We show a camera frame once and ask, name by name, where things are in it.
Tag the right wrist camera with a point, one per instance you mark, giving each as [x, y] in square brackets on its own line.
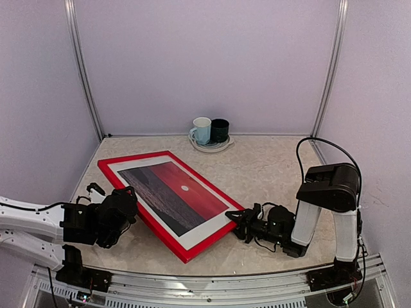
[258, 211]

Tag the left aluminium corner post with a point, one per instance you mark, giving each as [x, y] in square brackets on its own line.
[82, 71]

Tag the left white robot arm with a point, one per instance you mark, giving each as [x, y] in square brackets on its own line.
[47, 234]

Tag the red and dark photo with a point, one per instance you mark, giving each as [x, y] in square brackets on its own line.
[177, 198]

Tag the white plate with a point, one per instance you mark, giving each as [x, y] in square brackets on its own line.
[215, 147]

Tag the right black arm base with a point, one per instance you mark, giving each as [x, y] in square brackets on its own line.
[339, 274]

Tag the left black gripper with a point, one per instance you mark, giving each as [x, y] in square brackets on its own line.
[115, 192]

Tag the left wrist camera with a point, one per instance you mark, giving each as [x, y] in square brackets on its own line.
[96, 193]

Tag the dark green mug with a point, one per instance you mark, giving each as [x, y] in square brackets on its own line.
[219, 130]

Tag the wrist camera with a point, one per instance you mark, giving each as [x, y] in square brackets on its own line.
[96, 193]
[258, 211]

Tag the aluminium corner post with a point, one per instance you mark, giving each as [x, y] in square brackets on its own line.
[332, 67]
[82, 71]

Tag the light blue mug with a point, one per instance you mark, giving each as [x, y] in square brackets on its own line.
[201, 130]

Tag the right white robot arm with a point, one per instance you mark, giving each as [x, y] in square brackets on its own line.
[333, 187]

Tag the right aluminium corner post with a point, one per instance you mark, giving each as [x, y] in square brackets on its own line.
[332, 67]

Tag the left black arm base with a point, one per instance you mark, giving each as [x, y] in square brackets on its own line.
[75, 273]

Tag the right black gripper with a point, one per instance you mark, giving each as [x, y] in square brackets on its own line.
[244, 221]

